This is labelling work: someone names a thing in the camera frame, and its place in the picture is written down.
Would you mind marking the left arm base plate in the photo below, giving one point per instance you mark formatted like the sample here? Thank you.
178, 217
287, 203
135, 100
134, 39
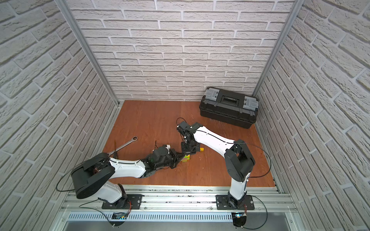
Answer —
132, 201

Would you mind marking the aluminium front rail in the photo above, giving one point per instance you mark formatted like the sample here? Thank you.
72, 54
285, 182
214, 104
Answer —
162, 198

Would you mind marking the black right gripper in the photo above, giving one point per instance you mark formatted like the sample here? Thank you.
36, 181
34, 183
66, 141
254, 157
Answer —
183, 149

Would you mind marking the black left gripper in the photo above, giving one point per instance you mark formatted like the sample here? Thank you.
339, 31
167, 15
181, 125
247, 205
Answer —
176, 157

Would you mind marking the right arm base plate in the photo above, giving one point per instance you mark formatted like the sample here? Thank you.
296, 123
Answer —
227, 202

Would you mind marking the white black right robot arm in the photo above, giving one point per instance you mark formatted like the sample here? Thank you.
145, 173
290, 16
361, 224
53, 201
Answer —
239, 161

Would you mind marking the silver ratchet wrench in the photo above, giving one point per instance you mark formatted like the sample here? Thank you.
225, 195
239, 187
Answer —
133, 139

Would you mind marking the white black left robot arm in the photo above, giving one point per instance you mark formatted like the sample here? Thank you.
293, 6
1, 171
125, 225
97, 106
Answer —
91, 178

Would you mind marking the black plastic toolbox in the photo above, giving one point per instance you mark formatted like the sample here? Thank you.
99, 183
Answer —
229, 107

